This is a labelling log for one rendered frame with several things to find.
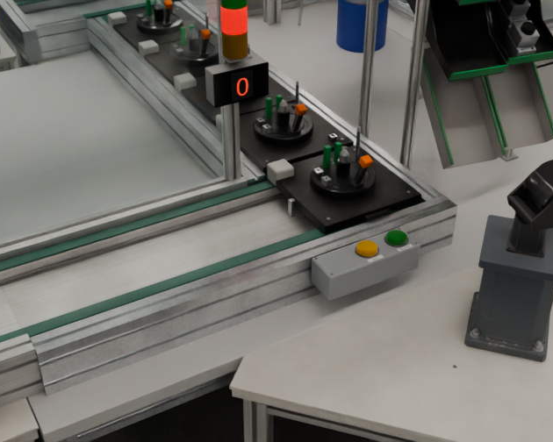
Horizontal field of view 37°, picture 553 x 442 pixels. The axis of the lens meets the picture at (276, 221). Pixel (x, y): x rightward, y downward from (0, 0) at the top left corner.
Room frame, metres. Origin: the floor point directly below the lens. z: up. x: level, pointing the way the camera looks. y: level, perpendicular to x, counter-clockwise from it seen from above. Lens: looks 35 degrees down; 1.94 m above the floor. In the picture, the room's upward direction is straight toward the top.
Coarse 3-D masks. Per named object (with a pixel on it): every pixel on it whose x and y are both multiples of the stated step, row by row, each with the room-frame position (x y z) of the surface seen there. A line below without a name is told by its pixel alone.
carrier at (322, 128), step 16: (256, 112) 1.83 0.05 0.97; (272, 112) 1.79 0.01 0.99; (288, 112) 1.73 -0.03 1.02; (240, 128) 1.75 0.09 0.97; (256, 128) 1.71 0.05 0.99; (272, 128) 1.71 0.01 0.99; (288, 128) 1.71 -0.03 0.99; (304, 128) 1.72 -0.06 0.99; (320, 128) 1.75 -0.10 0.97; (336, 128) 1.75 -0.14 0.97; (240, 144) 1.67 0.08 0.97; (256, 144) 1.68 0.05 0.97; (272, 144) 1.67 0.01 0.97; (288, 144) 1.67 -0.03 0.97; (304, 144) 1.68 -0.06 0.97; (320, 144) 1.68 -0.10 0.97; (352, 144) 1.69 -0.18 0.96; (256, 160) 1.60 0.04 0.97; (272, 160) 1.60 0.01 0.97; (288, 160) 1.60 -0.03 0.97
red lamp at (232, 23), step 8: (224, 8) 1.51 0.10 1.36; (224, 16) 1.51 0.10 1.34; (232, 16) 1.50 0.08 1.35; (240, 16) 1.50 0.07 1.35; (224, 24) 1.51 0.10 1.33; (232, 24) 1.50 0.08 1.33; (240, 24) 1.50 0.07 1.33; (224, 32) 1.51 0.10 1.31; (232, 32) 1.50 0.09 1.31; (240, 32) 1.50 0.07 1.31
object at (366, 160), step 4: (356, 156) 1.46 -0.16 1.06; (360, 156) 1.46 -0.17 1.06; (364, 156) 1.45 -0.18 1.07; (368, 156) 1.45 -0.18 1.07; (360, 160) 1.45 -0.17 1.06; (364, 160) 1.44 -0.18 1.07; (368, 160) 1.44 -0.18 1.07; (372, 160) 1.44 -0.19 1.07; (360, 164) 1.45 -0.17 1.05; (364, 164) 1.43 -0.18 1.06; (368, 164) 1.44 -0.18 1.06; (360, 168) 1.45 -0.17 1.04; (364, 168) 1.45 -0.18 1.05; (356, 172) 1.46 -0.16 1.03; (360, 172) 1.45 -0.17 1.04; (364, 172) 1.45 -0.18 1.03; (356, 176) 1.46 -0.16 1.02; (360, 176) 1.45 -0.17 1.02; (356, 180) 1.46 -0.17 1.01; (360, 180) 1.46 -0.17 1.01
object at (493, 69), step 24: (408, 0) 1.74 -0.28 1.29; (432, 0) 1.76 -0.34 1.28; (432, 24) 1.64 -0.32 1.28; (456, 24) 1.71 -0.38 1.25; (480, 24) 1.70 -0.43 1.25; (432, 48) 1.63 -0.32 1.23; (456, 48) 1.64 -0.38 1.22; (480, 48) 1.65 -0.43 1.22; (456, 72) 1.58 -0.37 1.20; (480, 72) 1.57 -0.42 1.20; (504, 72) 1.60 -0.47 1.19
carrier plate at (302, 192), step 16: (304, 160) 1.60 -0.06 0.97; (320, 160) 1.60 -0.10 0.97; (304, 176) 1.54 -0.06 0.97; (384, 176) 1.54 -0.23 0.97; (288, 192) 1.48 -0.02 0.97; (304, 192) 1.47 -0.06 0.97; (384, 192) 1.48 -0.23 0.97; (400, 192) 1.48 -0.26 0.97; (416, 192) 1.48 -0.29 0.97; (304, 208) 1.42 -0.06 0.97; (320, 208) 1.42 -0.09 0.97; (336, 208) 1.42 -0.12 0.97; (352, 208) 1.42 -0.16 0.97; (368, 208) 1.42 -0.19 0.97; (384, 208) 1.42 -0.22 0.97; (400, 208) 1.44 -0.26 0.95; (320, 224) 1.37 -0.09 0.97; (336, 224) 1.36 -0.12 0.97; (352, 224) 1.38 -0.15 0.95
